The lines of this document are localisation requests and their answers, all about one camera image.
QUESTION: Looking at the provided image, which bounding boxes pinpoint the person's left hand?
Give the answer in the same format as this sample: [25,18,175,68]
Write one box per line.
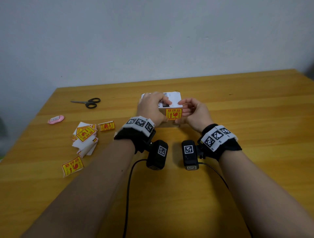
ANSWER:
[136,92,173,128]

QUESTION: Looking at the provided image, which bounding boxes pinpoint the person's right hand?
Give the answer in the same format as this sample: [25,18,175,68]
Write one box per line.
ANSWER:
[175,98,214,134]

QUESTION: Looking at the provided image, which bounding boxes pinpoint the small white cardboard box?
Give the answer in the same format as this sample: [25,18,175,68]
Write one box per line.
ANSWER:
[140,91,183,128]

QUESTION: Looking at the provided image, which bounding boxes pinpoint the yellow red sticker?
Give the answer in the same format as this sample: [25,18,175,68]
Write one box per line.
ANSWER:
[166,108,183,120]

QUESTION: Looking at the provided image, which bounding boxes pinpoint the person's right forearm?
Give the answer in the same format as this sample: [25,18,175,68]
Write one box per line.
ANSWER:
[218,150,314,238]

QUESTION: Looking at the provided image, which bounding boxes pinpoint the person's left forearm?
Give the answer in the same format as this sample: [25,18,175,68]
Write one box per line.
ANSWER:
[21,139,136,238]

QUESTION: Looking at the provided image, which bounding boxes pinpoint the curled yellow red label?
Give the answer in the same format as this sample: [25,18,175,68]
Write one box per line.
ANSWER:
[98,121,115,131]

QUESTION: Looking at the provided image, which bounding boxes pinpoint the black scissors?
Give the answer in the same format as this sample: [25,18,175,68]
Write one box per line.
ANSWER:
[70,98,101,109]

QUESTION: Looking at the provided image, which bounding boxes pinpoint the pile of yellow stickers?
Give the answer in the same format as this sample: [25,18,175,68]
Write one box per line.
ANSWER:
[72,122,99,158]

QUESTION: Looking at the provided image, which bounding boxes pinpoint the small pink case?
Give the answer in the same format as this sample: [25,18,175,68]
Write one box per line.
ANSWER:
[47,115,65,125]

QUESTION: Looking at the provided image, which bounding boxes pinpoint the flat yellow red label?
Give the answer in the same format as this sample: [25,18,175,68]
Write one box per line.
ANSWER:
[61,156,84,178]

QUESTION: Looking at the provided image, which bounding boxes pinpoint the black wrist strap with markers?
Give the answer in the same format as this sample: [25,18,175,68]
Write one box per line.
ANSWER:
[197,124,242,161]
[114,116,156,154]

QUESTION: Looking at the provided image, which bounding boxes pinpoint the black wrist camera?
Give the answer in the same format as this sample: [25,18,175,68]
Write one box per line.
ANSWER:
[146,140,169,170]
[181,140,200,171]

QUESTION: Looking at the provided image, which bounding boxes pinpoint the black camera cable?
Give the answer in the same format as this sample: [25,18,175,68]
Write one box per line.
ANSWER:
[122,159,148,238]
[198,161,254,238]

